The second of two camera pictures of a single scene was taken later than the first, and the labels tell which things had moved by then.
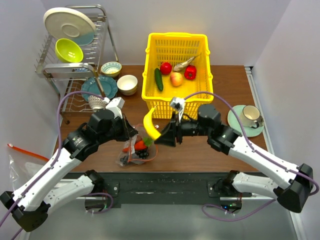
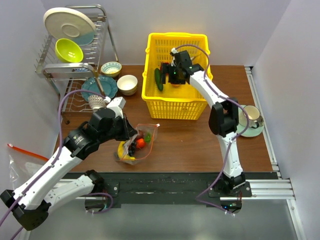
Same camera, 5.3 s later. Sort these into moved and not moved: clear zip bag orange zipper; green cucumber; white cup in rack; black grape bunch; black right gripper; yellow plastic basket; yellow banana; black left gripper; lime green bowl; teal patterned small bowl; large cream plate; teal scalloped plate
Moved: black grape bunch; yellow banana; clear zip bag orange zipper; black right gripper
Not moved: green cucumber; teal scalloped plate; black left gripper; large cream plate; lime green bowl; white cup in rack; yellow plastic basket; teal patterned small bowl
